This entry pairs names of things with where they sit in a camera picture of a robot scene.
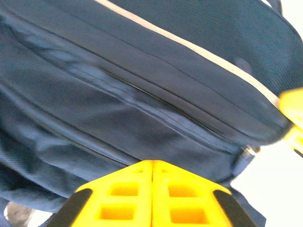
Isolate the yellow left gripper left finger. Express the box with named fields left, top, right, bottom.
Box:
left=48, top=160, right=153, bottom=227

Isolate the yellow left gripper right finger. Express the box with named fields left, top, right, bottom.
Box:
left=152, top=160, right=258, bottom=227

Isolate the navy blue backpack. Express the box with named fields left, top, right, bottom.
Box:
left=0, top=0, right=303, bottom=227

